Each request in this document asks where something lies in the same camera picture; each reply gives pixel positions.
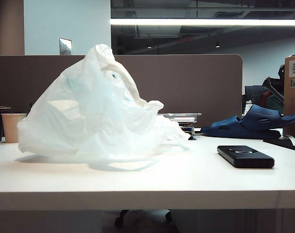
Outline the dark blue rubber slipper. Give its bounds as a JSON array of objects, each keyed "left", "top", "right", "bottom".
[
  {"left": 241, "top": 104, "right": 295, "bottom": 132},
  {"left": 201, "top": 116, "right": 283, "bottom": 140}
]

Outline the brown cardboard box with labels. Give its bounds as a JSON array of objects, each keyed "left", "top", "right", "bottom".
[{"left": 283, "top": 54, "right": 295, "bottom": 138}]

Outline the person in green shirt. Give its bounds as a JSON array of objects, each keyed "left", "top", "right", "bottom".
[{"left": 260, "top": 64, "right": 287, "bottom": 115}]

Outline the beige paper cup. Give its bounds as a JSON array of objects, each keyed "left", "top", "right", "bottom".
[{"left": 0, "top": 113, "right": 28, "bottom": 144}]

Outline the metal wall switch plate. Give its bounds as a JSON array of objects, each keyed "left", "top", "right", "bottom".
[{"left": 59, "top": 37, "right": 73, "bottom": 56}]

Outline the stack of trays and books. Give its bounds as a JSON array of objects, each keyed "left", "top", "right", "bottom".
[{"left": 158, "top": 112, "right": 203, "bottom": 137}]

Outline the brown desk partition panel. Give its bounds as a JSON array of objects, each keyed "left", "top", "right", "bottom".
[{"left": 0, "top": 53, "right": 243, "bottom": 137}]

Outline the long white ceiling light strip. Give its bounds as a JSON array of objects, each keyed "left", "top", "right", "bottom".
[{"left": 110, "top": 18, "right": 295, "bottom": 27}]

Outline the black flat mat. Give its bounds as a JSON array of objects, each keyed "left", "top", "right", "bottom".
[{"left": 263, "top": 135, "right": 295, "bottom": 153}]

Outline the grey black angled bar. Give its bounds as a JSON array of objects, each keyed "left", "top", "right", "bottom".
[{"left": 262, "top": 77, "right": 285, "bottom": 100}]

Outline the white translucent plastic bag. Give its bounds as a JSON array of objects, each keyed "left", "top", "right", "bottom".
[{"left": 15, "top": 43, "right": 191, "bottom": 171}]

